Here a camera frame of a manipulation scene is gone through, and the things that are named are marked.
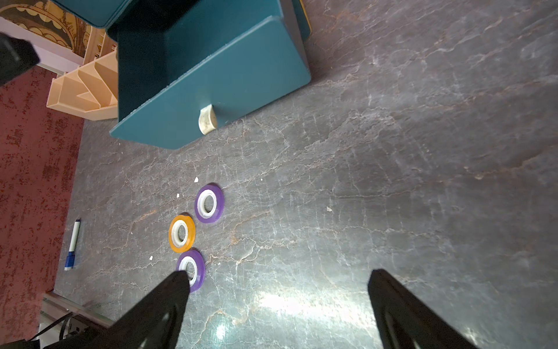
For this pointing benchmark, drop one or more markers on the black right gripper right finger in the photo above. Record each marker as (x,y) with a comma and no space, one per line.
(403,321)

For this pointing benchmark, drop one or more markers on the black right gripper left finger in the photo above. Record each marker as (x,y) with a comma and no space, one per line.
(155,322)

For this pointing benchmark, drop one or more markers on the teal drawer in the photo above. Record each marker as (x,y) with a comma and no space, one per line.
(178,58)

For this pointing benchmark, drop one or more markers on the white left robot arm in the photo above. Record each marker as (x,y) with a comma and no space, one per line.
(17,56)

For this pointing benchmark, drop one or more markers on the purple tape roll lower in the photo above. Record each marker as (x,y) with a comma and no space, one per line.
(193,263)

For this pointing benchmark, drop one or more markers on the purple tape roll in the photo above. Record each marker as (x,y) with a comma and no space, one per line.
(210,203)
(193,263)

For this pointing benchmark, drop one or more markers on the orange tape roll middle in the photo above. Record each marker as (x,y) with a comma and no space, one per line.
(182,233)

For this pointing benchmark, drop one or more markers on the purple tape roll upper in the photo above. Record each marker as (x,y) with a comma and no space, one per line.
(210,203)

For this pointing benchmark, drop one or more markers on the blue white marker pen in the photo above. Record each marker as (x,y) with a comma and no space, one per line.
(71,256)

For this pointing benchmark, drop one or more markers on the beige plastic desk organizer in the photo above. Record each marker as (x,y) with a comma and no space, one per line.
(91,91)

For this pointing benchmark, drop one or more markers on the yellow patterned book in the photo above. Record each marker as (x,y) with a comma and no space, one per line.
(49,21)

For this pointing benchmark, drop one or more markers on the aluminium front rail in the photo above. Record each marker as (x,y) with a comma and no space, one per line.
(60,318)

